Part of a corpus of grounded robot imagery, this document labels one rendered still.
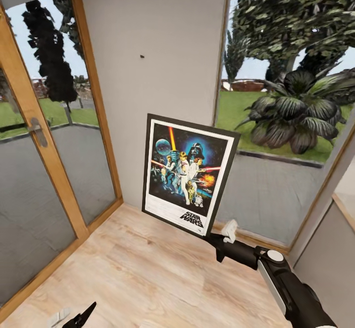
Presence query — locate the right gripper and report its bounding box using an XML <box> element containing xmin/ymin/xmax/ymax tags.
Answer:
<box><xmin>203</xmin><ymin>233</ymin><xmax>246</xmax><ymax>263</ymax></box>

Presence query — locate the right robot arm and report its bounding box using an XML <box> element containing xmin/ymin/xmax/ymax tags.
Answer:
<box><xmin>203</xmin><ymin>219</ymin><xmax>338</xmax><ymax>328</ymax></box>

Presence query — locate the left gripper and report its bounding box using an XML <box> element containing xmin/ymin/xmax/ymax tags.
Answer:
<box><xmin>62</xmin><ymin>302</ymin><xmax>97</xmax><ymax>328</ymax></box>

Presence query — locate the poster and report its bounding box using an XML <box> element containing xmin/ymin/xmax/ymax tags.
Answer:
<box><xmin>142</xmin><ymin>113</ymin><xmax>241</xmax><ymax>240</ymax></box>

